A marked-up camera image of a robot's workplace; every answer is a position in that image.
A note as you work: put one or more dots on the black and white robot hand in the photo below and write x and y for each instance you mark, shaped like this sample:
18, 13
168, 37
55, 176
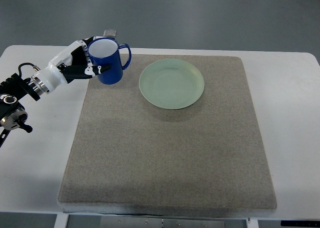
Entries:
71, 63

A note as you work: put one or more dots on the blue mug white inside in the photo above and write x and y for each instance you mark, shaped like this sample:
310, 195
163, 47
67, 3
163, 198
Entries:
105, 52

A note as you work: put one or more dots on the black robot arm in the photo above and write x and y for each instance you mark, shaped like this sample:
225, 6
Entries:
13, 114

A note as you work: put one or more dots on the light green plate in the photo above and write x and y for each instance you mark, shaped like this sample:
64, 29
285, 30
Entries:
171, 84

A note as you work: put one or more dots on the upper grey floor socket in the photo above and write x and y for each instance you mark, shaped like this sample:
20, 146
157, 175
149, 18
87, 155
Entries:
110, 33

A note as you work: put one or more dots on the beige felt mat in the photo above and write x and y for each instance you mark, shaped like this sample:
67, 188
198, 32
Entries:
129, 156

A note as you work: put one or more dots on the metal table frame bar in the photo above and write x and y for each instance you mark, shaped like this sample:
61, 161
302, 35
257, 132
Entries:
126, 221

